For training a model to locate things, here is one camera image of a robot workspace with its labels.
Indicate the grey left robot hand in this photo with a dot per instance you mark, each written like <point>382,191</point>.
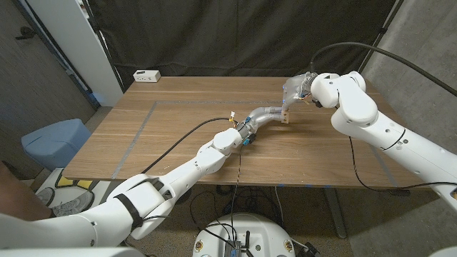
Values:
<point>258,116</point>

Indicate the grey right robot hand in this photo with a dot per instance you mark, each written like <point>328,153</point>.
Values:
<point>296,87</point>

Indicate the small wooden block with holes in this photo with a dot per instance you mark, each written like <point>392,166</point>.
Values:
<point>285,118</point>

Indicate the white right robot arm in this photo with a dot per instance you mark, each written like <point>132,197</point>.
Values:
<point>378,135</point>

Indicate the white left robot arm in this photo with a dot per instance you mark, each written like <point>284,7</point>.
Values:
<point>160,185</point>

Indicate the black backdrop curtain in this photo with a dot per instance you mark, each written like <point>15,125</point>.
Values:
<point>232,35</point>

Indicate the black backdrop stand pole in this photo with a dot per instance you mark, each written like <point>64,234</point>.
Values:
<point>103,46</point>
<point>378,35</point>

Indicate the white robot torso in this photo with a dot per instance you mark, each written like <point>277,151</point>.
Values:
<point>257,228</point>

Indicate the white power strip box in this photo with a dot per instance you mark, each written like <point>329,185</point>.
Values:
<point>146,75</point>

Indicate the grey table leg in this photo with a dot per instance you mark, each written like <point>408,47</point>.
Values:
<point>335,214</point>

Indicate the black antenna on torso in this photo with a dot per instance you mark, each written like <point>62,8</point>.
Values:
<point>247,241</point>

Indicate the grey electronics box on torso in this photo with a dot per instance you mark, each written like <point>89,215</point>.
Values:
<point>232,248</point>

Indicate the black connector beside torso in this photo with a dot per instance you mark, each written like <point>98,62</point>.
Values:
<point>310,251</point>

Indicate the white cabinet panel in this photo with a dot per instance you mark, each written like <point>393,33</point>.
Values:
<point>78,46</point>

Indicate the grey sneaker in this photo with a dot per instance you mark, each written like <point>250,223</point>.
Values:
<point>73,205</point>
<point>44,196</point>

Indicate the blue-grey padded stool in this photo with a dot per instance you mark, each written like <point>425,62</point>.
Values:
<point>53,142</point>

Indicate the person's bare leg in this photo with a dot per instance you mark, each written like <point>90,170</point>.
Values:
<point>18,200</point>

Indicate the dark door frame rail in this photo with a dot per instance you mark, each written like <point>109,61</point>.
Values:
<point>71,72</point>

